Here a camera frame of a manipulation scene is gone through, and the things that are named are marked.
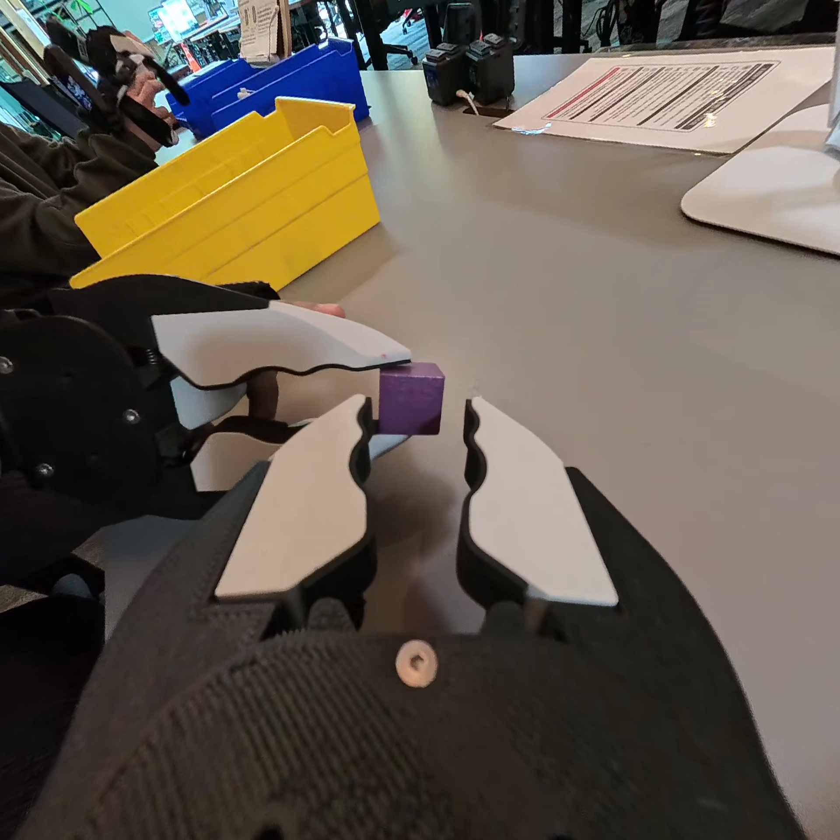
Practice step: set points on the blue plastic bin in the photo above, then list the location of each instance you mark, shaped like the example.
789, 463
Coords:
197, 92
308, 79

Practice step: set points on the printed paper sheet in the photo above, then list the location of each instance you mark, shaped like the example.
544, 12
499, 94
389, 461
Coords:
656, 92

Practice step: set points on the person's left hand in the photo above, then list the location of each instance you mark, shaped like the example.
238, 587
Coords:
321, 308

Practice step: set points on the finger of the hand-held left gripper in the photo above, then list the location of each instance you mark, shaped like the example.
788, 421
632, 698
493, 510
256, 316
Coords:
223, 466
262, 341

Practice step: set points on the black charger box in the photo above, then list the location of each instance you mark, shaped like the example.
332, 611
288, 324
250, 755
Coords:
489, 72
443, 79

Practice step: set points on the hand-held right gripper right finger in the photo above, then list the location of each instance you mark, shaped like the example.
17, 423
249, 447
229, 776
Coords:
538, 525

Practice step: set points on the purple cube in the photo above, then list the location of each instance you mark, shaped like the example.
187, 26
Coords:
410, 400

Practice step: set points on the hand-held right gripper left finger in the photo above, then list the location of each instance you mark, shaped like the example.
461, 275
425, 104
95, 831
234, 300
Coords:
302, 518

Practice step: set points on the white tablet stand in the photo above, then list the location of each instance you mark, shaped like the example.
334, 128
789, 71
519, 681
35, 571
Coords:
768, 190

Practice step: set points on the yellow plastic bin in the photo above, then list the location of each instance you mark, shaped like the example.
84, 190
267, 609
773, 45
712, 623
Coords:
262, 197

